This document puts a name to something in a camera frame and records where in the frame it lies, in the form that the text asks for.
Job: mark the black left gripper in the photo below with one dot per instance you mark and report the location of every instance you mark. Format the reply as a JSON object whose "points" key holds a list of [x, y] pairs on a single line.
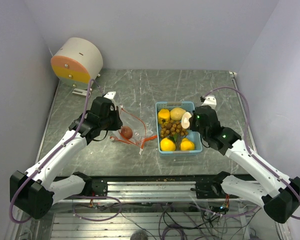
{"points": [[117, 123]]}

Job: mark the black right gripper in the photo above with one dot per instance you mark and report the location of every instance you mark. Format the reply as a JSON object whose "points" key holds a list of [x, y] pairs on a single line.
{"points": [[192, 126]]}

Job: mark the tan mushroom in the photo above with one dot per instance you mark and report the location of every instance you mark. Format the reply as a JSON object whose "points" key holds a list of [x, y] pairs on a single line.
{"points": [[185, 120]]}

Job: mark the brown round fruit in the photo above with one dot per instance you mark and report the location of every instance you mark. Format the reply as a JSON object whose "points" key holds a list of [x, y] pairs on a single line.
{"points": [[126, 132]]}

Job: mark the brown longan bunch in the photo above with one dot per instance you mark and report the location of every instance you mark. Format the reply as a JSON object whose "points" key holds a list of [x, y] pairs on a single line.
{"points": [[172, 128]]}

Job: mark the clear orange zip top bag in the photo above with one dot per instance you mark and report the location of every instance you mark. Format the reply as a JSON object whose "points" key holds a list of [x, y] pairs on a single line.
{"points": [[140, 133]]}

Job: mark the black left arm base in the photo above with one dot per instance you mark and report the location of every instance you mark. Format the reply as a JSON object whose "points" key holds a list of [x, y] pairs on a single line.
{"points": [[93, 187]]}

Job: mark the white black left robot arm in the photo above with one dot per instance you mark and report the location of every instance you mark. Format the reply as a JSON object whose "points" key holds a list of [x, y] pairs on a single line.
{"points": [[35, 191]]}

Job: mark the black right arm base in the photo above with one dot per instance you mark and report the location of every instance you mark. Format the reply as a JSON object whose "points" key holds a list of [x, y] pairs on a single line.
{"points": [[207, 188]]}

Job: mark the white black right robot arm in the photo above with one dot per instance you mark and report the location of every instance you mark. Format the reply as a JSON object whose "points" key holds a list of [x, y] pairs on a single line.
{"points": [[277, 193]]}

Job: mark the light blue plastic basket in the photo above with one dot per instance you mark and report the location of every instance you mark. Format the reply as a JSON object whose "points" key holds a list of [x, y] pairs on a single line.
{"points": [[192, 135]]}

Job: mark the yellow lemon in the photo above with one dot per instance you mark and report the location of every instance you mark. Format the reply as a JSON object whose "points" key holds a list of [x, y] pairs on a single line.
{"points": [[177, 113]]}

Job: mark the orange fruit right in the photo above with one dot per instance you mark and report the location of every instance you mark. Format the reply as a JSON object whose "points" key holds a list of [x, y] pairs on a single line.
{"points": [[187, 145]]}

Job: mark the orange fruit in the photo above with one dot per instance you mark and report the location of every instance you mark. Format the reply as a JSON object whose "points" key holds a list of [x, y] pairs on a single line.
{"points": [[167, 145], [187, 145]]}

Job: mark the yellow bell pepper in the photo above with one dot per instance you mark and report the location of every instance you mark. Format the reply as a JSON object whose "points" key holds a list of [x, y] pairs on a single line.
{"points": [[163, 116]]}

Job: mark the orange fruit left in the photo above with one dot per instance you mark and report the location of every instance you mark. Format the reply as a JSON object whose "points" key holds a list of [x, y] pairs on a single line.
{"points": [[167, 145]]}

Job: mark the white corner clip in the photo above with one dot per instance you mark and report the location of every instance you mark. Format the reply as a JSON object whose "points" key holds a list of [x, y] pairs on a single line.
{"points": [[233, 74]]}

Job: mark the cream cylindrical drawer box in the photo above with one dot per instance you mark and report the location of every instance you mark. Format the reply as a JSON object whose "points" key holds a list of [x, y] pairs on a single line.
{"points": [[77, 62]]}

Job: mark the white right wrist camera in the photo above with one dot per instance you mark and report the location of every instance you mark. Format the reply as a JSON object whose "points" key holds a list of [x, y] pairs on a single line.
{"points": [[209, 100]]}

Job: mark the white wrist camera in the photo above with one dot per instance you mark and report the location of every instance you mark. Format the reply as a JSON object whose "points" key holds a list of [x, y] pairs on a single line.
{"points": [[111, 95], [209, 100]]}

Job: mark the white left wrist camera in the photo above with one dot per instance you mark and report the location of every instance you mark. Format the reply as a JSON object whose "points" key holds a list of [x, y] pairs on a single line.
{"points": [[111, 95]]}

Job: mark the small white metal bracket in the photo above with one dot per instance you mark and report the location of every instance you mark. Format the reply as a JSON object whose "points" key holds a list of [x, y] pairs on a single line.
{"points": [[81, 92]]}

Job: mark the aluminium rail frame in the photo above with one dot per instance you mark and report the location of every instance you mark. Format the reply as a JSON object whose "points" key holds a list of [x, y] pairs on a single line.
{"points": [[145, 210]]}

